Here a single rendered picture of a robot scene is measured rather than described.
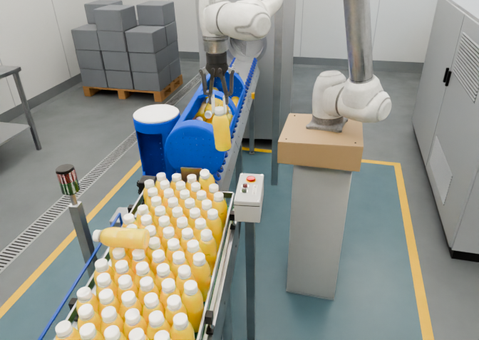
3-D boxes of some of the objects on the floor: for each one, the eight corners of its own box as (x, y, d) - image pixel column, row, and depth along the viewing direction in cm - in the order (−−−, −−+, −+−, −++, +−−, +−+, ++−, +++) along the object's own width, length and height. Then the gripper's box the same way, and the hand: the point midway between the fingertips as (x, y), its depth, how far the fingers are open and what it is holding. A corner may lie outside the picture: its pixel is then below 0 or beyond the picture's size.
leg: (254, 152, 408) (254, 95, 376) (254, 155, 403) (254, 97, 371) (249, 152, 408) (249, 95, 377) (249, 155, 403) (248, 97, 372)
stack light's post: (129, 371, 205) (82, 200, 150) (126, 378, 202) (77, 207, 147) (121, 370, 206) (72, 200, 150) (118, 378, 202) (67, 206, 147)
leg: (244, 209, 323) (242, 142, 292) (243, 214, 318) (241, 145, 287) (237, 209, 324) (234, 142, 293) (236, 213, 319) (234, 145, 288)
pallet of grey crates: (182, 83, 604) (174, 1, 544) (161, 102, 537) (149, 11, 477) (113, 78, 631) (98, -1, 571) (84, 95, 564) (64, 8, 504)
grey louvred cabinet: (458, 132, 438) (499, -8, 366) (530, 271, 259) (637, 51, 186) (407, 127, 450) (436, -8, 378) (442, 257, 271) (510, 47, 198)
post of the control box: (255, 353, 212) (254, 204, 162) (254, 359, 209) (254, 209, 159) (248, 352, 213) (245, 203, 163) (246, 358, 209) (244, 209, 159)
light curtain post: (277, 182, 358) (284, -22, 273) (277, 185, 353) (284, -22, 268) (271, 181, 359) (276, -22, 274) (271, 184, 354) (275, -21, 269)
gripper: (240, 48, 141) (241, 109, 153) (195, 48, 143) (200, 108, 155) (238, 54, 135) (239, 117, 147) (190, 53, 137) (196, 115, 149)
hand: (219, 104), depth 149 cm, fingers closed on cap, 4 cm apart
